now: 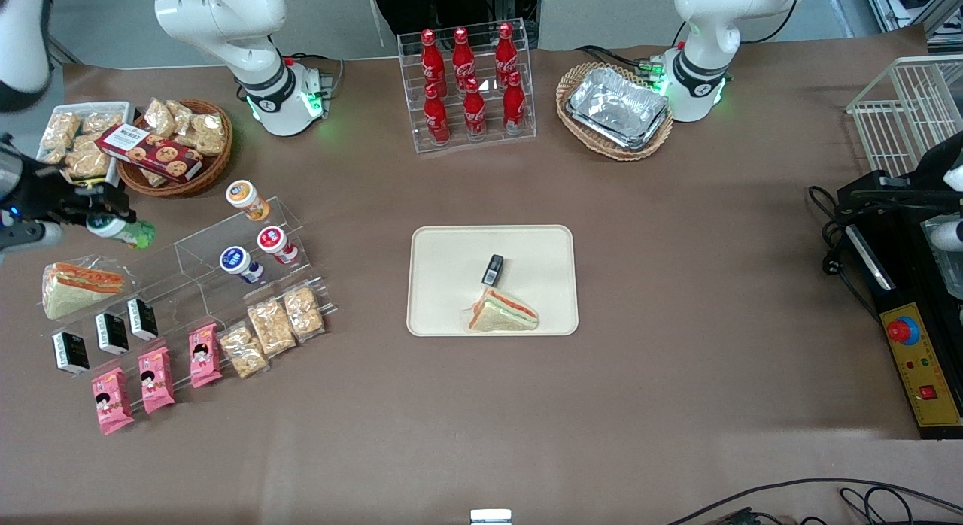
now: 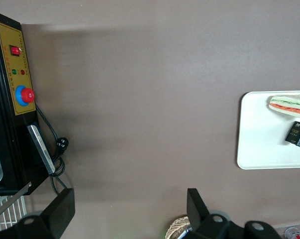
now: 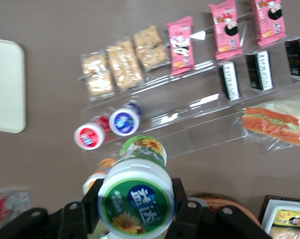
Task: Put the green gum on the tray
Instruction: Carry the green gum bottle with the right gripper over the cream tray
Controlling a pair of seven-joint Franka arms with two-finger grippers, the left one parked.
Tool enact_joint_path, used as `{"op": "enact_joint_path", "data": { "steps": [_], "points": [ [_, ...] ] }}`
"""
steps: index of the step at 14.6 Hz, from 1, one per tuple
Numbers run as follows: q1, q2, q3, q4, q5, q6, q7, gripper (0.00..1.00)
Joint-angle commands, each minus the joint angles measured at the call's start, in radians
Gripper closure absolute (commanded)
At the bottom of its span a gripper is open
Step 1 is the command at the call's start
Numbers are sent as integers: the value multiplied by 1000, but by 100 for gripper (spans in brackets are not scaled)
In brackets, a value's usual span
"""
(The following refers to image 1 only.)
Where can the clear cracker snack bag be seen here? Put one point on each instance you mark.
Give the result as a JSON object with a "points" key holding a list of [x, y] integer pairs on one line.
{"points": [[180, 115], [60, 130], [209, 134], [159, 117], [101, 122], [86, 160]]}

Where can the black yellow control box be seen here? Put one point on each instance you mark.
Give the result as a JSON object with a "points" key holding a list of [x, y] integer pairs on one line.
{"points": [[914, 299]]}

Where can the oval tan wicker basket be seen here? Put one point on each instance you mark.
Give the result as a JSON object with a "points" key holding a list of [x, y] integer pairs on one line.
{"points": [[575, 130]]}

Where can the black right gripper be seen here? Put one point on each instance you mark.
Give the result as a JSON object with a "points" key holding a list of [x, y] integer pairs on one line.
{"points": [[47, 192]]}

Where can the round brown wicker basket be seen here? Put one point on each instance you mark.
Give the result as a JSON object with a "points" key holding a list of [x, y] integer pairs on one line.
{"points": [[214, 168]]}

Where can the white rectangular bin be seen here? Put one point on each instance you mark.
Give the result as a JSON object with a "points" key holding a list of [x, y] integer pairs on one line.
{"points": [[75, 107]]}

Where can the small black box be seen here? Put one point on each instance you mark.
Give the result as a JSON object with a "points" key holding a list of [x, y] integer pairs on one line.
{"points": [[71, 352], [142, 319], [112, 334], [493, 269]]}

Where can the person in background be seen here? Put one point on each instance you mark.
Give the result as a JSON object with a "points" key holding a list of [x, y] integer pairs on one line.
{"points": [[421, 6]]}

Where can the aluminium frame rack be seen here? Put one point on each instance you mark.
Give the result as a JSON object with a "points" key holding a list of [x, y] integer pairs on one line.
{"points": [[918, 6]]}

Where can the red cola bottle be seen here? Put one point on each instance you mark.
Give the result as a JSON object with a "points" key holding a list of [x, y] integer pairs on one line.
{"points": [[474, 111], [463, 57], [506, 55], [432, 62], [514, 105], [436, 119]]}

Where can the red gum bottle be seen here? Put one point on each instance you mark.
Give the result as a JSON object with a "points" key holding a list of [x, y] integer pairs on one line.
{"points": [[276, 244]]}

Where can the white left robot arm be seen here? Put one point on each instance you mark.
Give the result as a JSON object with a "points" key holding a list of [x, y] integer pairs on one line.
{"points": [[703, 28]]}

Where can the cream plastic tray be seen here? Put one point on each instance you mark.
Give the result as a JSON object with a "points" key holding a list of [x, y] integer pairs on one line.
{"points": [[451, 284]]}

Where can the wrapped triangle sandwich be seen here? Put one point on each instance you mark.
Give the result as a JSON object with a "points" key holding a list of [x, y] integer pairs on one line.
{"points": [[502, 314], [75, 292]]}

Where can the green gum bottle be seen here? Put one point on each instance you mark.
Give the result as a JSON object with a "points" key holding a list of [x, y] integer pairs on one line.
{"points": [[132, 233]]}

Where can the pink snack pack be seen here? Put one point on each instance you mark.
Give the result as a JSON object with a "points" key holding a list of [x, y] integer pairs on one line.
{"points": [[112, 402], [205, 356], [156, 380]]}

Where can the orange gum bottle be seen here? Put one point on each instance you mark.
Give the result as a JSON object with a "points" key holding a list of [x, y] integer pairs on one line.
{"points": [[246, 199]]}

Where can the clear acrylic display stand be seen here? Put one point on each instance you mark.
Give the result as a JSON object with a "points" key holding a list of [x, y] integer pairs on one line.
{"points": [[226, 235]]}

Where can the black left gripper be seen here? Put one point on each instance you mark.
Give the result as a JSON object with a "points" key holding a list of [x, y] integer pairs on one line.
{"points": [[922, 172]]}

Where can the red cookie box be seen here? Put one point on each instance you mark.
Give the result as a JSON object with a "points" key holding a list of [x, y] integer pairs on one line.
{"points": [[154, 153]]}

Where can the small white device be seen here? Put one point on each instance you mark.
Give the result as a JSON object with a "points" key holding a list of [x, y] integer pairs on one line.
{"points": [[490, 517]]}

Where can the silver foil tray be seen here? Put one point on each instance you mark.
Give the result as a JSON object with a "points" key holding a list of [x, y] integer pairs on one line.
{"points": [[617, 107]]}

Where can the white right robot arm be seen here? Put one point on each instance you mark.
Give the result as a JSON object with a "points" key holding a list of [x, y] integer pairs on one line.
{"points": [[226, 13]]}

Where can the clear acrylic bottle rack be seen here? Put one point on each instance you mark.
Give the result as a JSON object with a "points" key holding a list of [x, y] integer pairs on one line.
{"points": [[410, 96]]}

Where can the clear cracker snack pack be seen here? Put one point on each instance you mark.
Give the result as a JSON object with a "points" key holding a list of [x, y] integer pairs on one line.
{"points": [[304, 312], [243, 350], [271, 328]]}

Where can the blue gum bottle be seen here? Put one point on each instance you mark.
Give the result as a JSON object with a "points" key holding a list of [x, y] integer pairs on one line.
{"points": [[240, 263]]}

